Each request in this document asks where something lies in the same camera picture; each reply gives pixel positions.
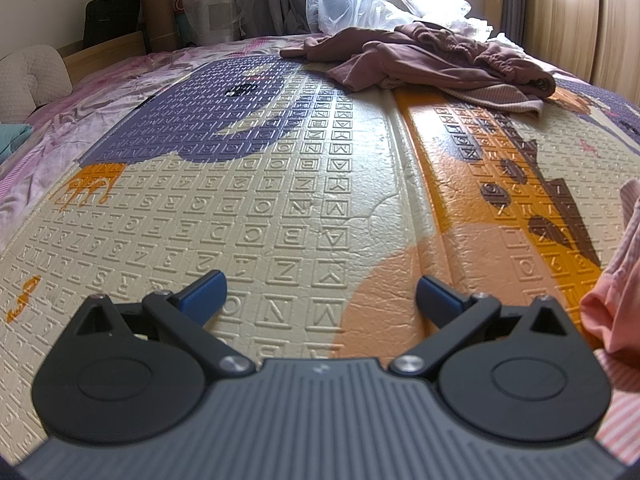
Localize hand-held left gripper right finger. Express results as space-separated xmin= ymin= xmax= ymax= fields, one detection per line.
xmin=389 ymin=275 xmax=571 ymax=380

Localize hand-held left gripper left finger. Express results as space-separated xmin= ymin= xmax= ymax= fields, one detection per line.
xmin=75 ymin=270 xmax=256 ymax=380

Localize pink striped baby shirt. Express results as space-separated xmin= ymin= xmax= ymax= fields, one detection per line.
xmin=580 ymin=177 xmax=640 ymax=463

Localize printed foam play mat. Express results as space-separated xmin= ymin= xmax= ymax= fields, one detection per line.
xmin=0 ymin=52 xmax=640 ymax=466

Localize mauve striped garment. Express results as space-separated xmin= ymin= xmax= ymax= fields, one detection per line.
xmin=440 ymin=82 xmax=546 ymax=120

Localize pink floral bed sheet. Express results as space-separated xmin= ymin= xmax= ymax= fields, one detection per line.
xmin=0 ymin=30 xmax=596 ymax=241

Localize teal cloth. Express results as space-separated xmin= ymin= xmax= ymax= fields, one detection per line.
xmin=0 ymin=124 xmax=33 ymax=158

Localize mauve elastic-cuff pants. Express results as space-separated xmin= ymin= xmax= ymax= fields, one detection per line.
xmin=395 ymin=21 xmax=556 ymax=98

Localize mauve sweatshirt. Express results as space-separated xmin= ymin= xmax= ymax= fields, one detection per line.
xmin=280 ymin=30 xmax=501 ymax=92

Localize wooden headboard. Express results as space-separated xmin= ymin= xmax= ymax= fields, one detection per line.
xmin=55 ymin=30 xmax=148 ymax=86

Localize beige dimpled pillow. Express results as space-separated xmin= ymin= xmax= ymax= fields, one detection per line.
xmin=0 ymin=44 xmax=73 ymax=123

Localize tall cardboard carton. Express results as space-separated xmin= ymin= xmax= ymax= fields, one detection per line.
xmin=137 ymin=0 xmax=186 ymax=53

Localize plastic wrapped bundle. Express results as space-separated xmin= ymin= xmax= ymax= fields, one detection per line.
xmin=175 ymin=0 xmax=246 ymax=46

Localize black bag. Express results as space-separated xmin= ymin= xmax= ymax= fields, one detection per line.
xmin=82 ymin=0 xmax=142 ymax=51

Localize clear crumpled plastic bag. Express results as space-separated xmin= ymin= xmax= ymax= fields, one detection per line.
xmin=380 ymin=0 xmax=501 ymax=41

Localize wooden wardrobe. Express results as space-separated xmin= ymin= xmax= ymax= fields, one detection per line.
xmin=522 ymin=0 xmax=640 ymax=111

